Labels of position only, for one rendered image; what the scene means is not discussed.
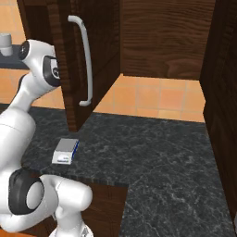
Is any white digital scale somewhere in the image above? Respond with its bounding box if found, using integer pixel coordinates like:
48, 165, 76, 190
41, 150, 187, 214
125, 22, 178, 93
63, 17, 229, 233
51, 138, 81, 166

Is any dark wood cabinet door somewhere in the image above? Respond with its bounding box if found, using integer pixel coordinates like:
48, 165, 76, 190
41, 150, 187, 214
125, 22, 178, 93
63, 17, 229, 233
17, 0, 122, 133

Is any dark wood tall cabinet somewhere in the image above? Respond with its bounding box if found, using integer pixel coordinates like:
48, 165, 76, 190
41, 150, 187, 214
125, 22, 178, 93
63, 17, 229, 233
199, 0, 237, 229

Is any grey cylindrical container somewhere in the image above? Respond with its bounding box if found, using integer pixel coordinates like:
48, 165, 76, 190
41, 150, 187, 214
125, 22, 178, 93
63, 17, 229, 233
0, 32, 14, 57

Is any grey curved cabinet handle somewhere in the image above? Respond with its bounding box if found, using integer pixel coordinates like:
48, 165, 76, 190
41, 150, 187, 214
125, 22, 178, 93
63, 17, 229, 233
67, 15, 94, 107

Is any dark wood wall cabinet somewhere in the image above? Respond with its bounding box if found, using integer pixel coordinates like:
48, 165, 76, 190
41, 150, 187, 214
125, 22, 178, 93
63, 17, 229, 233
119, 0, 217, 81

